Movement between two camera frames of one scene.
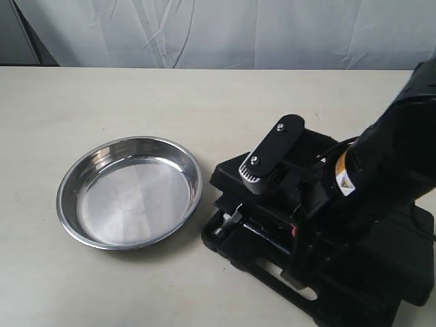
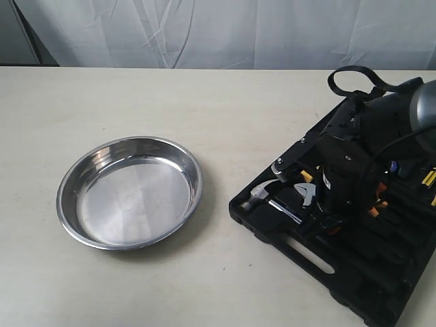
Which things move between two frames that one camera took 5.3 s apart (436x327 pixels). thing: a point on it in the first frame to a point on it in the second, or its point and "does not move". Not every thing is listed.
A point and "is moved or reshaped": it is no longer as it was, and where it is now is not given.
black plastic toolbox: (360, 279) is moved or reshaped
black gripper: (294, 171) to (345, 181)
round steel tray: (129, 193) does not move
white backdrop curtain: (345, 35) does not move
